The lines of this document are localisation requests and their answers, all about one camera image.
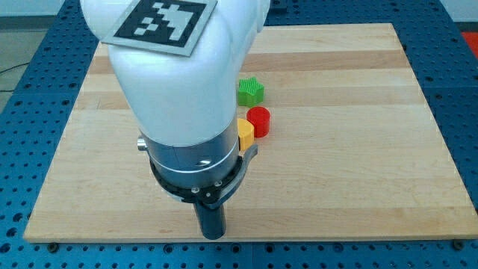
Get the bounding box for green star block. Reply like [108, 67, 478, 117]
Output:
[238, 77, 264, 108]

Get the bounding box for black white fiducial marker tag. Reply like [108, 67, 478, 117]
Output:
[102, 0, 217, 57]

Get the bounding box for red cylinder block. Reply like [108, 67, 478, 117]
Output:
[246, 106, 271, 137]

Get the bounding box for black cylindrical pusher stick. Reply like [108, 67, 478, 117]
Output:
[194, 203, 226, 240]

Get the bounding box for black cable on floor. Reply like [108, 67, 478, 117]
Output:
[0, 61, 30, 93]

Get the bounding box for wooden board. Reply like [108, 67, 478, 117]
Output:
[24, 24, 477, 243]

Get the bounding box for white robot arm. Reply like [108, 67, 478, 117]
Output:
[81, 0, 270, 240]

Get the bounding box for yellow block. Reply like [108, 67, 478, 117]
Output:
[238, 118, 255, 151]

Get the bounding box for grey black tool flange mount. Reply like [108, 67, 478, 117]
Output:
[137, 125, 258, 208]

